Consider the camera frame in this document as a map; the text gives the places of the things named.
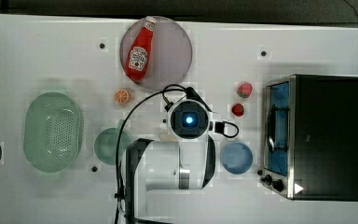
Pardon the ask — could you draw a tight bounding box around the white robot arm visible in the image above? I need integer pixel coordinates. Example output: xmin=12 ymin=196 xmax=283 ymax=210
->
xmin=121 ymin=99 xmax=215 ymax=224

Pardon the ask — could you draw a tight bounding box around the black toaster oven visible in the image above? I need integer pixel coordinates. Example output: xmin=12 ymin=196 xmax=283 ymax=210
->
xmin=258 ymin=75 xmax=358 ymax=202

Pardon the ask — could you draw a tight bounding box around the grey round plate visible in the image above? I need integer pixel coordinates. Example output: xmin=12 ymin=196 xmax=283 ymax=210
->
xmin=119 ymin=16 xmax=192 ymax=91

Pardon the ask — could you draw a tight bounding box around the dark red strawberry toy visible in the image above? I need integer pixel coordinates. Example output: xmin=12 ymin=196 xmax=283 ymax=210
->
xmin=231 ymin=104 xmax=245 ymax=117

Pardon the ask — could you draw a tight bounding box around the orange slice toy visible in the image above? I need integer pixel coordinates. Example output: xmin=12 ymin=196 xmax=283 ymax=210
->
xmin=114 ymin=89 xmax=131 ymax=105

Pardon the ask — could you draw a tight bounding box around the red ketchup bottle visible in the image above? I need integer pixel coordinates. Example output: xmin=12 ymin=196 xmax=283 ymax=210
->
xmin=125 ymin=16 xmax=156 ymax=81

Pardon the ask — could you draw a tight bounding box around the light red strawberry toy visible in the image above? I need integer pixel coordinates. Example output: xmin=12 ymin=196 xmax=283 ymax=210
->
xmin=236 ymin=82 xmax=253 ymax=98

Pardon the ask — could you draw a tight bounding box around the blue round bowl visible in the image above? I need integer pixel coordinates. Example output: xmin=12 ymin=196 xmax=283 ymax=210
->
xmin=220 ymin=142 xmax=253 ymax=175

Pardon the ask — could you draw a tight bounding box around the green round bowl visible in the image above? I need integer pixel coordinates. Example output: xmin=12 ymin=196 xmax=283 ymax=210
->
xmin=94 ymin=128 xmax=132 ymax=165

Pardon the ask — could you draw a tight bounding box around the green oval colander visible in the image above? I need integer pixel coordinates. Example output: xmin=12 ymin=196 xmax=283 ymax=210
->
xmin=23 ymin=92 xmax=83 ymax=173

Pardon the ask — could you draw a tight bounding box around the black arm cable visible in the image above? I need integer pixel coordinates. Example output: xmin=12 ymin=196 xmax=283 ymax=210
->
xmin=113 ymin=83 xmax=213 ymax=224

